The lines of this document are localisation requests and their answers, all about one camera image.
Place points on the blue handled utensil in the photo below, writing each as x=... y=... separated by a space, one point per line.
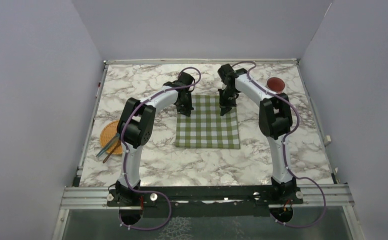
x=108 y=144

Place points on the pink ceramic mug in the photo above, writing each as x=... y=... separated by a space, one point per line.
x=275 y=84

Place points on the brown handled utensil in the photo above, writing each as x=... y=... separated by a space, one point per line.
x=110 y=155

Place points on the green white checkered cloth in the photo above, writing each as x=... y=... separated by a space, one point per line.
x=205 y=128

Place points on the orange woven plate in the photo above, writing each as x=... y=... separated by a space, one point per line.
x=107 y=135

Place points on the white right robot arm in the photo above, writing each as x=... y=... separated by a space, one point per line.
x=275 y=122

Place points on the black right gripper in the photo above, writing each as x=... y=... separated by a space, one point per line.
x=225 y=106

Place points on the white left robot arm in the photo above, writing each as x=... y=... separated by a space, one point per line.
x=136 y=124

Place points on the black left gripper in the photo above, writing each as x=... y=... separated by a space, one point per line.
x=185 y=111

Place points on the aluminium mounting rail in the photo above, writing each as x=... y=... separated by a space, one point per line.
x=97 y=198

